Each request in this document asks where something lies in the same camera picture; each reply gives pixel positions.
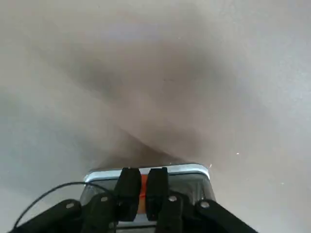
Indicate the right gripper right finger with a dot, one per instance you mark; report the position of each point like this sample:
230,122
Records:
158,191

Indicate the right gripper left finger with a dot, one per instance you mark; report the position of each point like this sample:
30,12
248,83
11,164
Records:
127,191

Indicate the white three-layer storage frame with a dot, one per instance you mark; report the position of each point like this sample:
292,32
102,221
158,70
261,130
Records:
184,170

